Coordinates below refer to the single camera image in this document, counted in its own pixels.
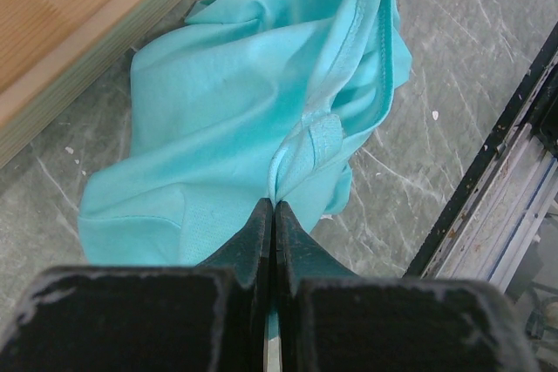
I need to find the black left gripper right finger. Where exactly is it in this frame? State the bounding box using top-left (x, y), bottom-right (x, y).
top-left (274, 202), bottom-right (539, 371)

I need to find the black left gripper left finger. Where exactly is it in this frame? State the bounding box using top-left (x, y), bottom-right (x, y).
top-left (1, 199), bottom-right (273, 371)

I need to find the teal t shirt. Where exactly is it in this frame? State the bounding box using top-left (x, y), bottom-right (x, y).
top-left (78, 0), bottom-right (412, 266)

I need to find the wooden clothes rack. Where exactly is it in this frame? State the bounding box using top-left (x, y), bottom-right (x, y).
top-left (1, 0), bottom-right (180, 163)

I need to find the aluminium rail frame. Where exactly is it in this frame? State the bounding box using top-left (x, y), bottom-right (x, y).
top-left (400, 23), bottom-right (558, 347)

